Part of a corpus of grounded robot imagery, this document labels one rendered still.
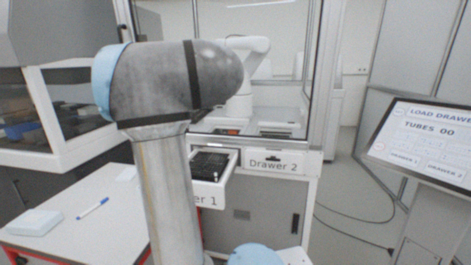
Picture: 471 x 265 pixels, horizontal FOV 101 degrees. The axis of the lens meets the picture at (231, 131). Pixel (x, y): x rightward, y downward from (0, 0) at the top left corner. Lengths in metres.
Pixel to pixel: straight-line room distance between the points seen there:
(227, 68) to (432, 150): 0.84
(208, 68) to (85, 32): 1.28
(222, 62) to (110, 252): 0.76
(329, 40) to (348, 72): 3.48
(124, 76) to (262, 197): 1.03
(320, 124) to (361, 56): 3.59
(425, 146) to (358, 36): 3.61
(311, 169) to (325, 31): 0.62
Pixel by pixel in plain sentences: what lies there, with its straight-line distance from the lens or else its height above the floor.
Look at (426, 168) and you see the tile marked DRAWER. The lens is 0.98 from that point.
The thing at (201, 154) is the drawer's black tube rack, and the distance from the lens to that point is 1.06.
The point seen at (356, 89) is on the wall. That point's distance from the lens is 4.56.
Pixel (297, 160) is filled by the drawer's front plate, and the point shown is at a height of 0.90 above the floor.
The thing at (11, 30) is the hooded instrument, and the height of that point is 1.51.
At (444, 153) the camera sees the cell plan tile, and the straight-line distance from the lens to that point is 1.00.
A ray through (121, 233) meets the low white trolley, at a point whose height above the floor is 0.76.
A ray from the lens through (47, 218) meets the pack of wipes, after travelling 1.11.
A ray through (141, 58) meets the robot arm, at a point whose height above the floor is 1.38.
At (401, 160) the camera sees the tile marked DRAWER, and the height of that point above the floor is 1.00.
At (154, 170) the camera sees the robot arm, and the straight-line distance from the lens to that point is 0.32.
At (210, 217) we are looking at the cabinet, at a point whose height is 0.41.
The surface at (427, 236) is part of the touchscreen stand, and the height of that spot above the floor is 0.68.
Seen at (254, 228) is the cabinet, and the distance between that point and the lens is 1.37.
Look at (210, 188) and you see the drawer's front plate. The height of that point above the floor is 0.91.
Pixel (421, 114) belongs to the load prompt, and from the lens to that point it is 1.07.
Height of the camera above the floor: 1.37
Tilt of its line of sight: 20 degrees down
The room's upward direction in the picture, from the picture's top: 1 degrees counter-clockwise
